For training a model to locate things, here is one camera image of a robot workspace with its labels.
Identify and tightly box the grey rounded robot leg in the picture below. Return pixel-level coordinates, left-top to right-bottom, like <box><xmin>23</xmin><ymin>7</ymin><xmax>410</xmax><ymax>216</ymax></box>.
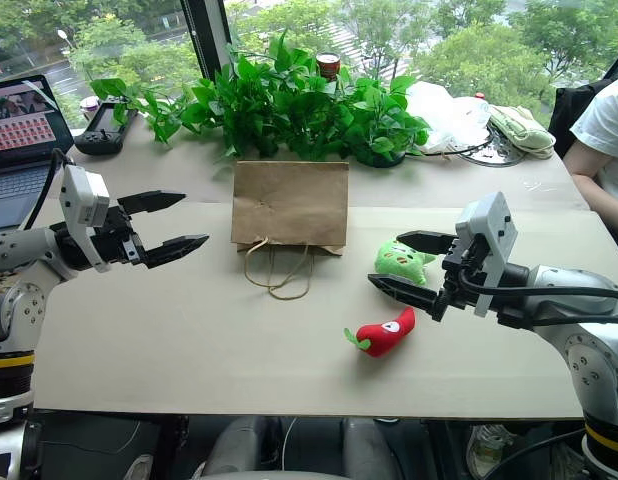
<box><xmin>191</xmin><ymin>416</ymin><xmax>269</xmax><ymax>480</ymax></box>
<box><xmin>340</xmin><ymin>416</ymin><xmax>396</xmax><ymax>480</ymax></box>

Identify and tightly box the white plastic bag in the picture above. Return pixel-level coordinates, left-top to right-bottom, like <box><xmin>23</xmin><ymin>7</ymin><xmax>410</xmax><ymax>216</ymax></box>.
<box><xmin>405</xmin><ymin>80</ymin><xmax>493</xmax><ymax>154</ymax></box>

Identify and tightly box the black round wire rack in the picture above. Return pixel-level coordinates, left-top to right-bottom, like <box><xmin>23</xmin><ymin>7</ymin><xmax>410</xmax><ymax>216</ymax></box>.
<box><xmin>457</xmin><ymin>122</ymin><xmax>529</xmax><ymax>169</ymax></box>

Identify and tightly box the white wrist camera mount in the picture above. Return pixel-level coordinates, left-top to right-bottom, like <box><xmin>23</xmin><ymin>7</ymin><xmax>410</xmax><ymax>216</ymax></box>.
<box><xmin>454</xmin><ymin>191</ymin><xmax>520</xmax><ymax>318</ymax></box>
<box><xmin>58</xmin><ymin>163</ymin><xmax>112</xmax><ymax>274</ymax></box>

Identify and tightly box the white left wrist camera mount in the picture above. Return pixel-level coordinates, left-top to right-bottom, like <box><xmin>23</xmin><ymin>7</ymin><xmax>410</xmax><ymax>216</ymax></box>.
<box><xmin>58</xmin><ymin>163</ymin><xmax>112</xmax><ymax>274</ymax></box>

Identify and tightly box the green plush toy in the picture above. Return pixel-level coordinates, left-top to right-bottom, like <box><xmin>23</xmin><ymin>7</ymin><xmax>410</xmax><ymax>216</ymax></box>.
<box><xmin>373</xmin><ymin>238</ymin><xmax>438</xmax><ymax>288</ymax></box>

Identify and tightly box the red chili plush toy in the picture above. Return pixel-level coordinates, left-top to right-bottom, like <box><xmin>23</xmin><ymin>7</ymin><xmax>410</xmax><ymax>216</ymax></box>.
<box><xmin>343</xmin><ymin>306</ymin><xmax>417</xmax><ymax>359</ymax></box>

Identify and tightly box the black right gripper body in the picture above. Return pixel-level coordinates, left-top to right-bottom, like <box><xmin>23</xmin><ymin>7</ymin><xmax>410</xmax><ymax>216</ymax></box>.
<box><xmin>437</xmin><ymin>233</ymin><xmax>490</xmax><ymax>322</ymax></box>

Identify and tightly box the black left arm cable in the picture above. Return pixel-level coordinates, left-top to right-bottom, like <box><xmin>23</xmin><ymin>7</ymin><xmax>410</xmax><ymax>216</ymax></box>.
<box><xmin>22</xmin><ymin>147</ymin><xmax>74</xmax><ymax>232</ymax></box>

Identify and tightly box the brown paper bag with handles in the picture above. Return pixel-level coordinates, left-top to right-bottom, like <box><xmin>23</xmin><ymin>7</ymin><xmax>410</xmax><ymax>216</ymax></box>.
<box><xmin>230</xmin><ymin>159</ymin><xmax>351</xmax><ymax>302</ymax></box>

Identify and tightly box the black chair back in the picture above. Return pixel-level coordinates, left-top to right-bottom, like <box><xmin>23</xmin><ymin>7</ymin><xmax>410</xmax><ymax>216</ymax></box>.
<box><xmin>547</xmin><ymin>78</ymin><xmax>614</xmax><ymax>160</ymax></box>

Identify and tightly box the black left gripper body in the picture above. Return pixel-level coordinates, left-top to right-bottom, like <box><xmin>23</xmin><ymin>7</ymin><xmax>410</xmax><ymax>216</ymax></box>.
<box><xmin>92</xmin><ymin>202</ymin><xmax>150</xmax><ymax>269</ymax></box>

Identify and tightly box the purple and white cup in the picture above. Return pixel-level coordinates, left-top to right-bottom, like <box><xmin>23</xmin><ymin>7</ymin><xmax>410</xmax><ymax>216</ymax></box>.
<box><xmin>79</xmin><ymin>95</ymin><xmax>102</xmax><ymax>122</ymax></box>

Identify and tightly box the green leafy plant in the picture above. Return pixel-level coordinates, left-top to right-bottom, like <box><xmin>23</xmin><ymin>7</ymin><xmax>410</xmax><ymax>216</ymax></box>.
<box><xmin>88</xmin><ymin>28</ymin><xmax>433</xmax><ymax>169</ymax></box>

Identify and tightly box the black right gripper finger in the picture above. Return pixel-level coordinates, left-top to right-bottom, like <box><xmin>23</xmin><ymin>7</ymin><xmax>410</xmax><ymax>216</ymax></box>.
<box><xmin>366</xmin><ymin>272</ymin><xmax>448</xmax><ymax>321</ymax></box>
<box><xmin>395</xmin><ymin>229</ymin><xmax>456</xmax><ymax>257</ymax></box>

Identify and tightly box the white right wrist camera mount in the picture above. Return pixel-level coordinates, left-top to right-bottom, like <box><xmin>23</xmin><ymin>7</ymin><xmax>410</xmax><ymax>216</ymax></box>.
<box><xmin>454</xmin><ymin>191</ymin><xmax>520</xmax><ymax>318</ymax></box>

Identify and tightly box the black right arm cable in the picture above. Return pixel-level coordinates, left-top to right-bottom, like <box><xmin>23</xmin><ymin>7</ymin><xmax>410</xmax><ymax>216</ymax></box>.
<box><xmin>457</xmin><ymin>272</ymin><xmax>618</xmax><ymax>305</ymax></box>

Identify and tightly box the grey laptop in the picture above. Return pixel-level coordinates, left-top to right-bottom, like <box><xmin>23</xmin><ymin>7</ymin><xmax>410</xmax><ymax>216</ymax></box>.
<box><xmin>0</xmin><ymin>74</ymin><xmax>76</xmax><ymax>232</ymax></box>

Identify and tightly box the black window post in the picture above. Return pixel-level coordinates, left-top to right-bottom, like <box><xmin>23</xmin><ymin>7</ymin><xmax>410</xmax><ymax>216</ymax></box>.
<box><xmin>179</xmin><ymin>0</ymin><xmax>230</xmax><ymax>82</ymax></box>

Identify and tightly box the person in white shirt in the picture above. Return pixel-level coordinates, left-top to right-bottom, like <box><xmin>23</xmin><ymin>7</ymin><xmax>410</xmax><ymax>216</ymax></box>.
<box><xmin>561</xmin><ymin>73</ymin><xmax>618</xmax><ymax>237</ymax></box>

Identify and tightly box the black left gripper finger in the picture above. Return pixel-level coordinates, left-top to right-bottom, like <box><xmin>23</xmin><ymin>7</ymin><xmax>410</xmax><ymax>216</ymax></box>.
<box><xmin>140</xmin><ymin>233</ymin><xmax>211</xmax><ymax>272</ymax></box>
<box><xmin>117</xmin><ymin>190</ymin><xmax>187</xmax><ymax>216</ymax></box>

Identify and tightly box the green cloth glove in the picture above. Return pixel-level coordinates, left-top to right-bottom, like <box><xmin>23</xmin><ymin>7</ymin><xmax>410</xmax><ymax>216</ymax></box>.
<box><xmin>487</xmin><ymin>104</ymin><xmax>558</xmax><ymax>161</ymax></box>

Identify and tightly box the black handheld controller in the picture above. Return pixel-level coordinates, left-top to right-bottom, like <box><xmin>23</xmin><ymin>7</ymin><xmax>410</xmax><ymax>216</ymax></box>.
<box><xmin>74</xmin><ymin>99</ymin><xmax>140</xmax><ymax>157</ymax></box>

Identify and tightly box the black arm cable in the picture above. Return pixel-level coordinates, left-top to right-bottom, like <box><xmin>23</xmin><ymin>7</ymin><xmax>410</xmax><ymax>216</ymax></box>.
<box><xmin>22</xmin><ymin>147</ymin><xmax>74</xmax><ymax>232</ymax></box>
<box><xmin>457</xmin><ymin>272</ymin><xmax>618</xmax><ymax>305</ymax></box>

